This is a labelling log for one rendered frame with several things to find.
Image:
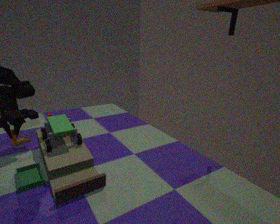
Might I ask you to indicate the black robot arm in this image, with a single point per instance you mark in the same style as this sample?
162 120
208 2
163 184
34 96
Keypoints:
8 94

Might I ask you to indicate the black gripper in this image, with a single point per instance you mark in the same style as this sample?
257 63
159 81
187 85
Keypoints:
4 124

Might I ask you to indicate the green tray rim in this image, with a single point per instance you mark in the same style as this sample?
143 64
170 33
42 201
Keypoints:
26 187

